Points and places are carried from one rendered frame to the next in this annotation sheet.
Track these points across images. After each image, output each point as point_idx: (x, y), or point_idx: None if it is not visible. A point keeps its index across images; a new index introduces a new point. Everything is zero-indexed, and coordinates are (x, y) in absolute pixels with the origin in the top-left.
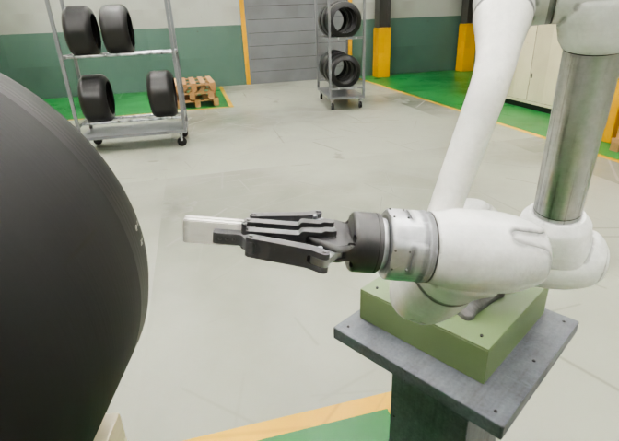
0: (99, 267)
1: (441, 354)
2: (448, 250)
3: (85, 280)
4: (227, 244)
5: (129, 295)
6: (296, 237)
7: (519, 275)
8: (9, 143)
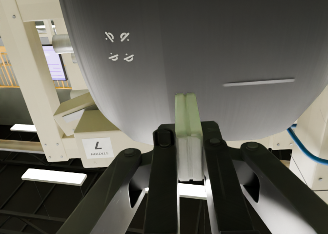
0: (249, 56)
1: None
2: None
3: (283, 58)
4: (220, 132)
5: None
6: None
7: None
8: (224, 134)
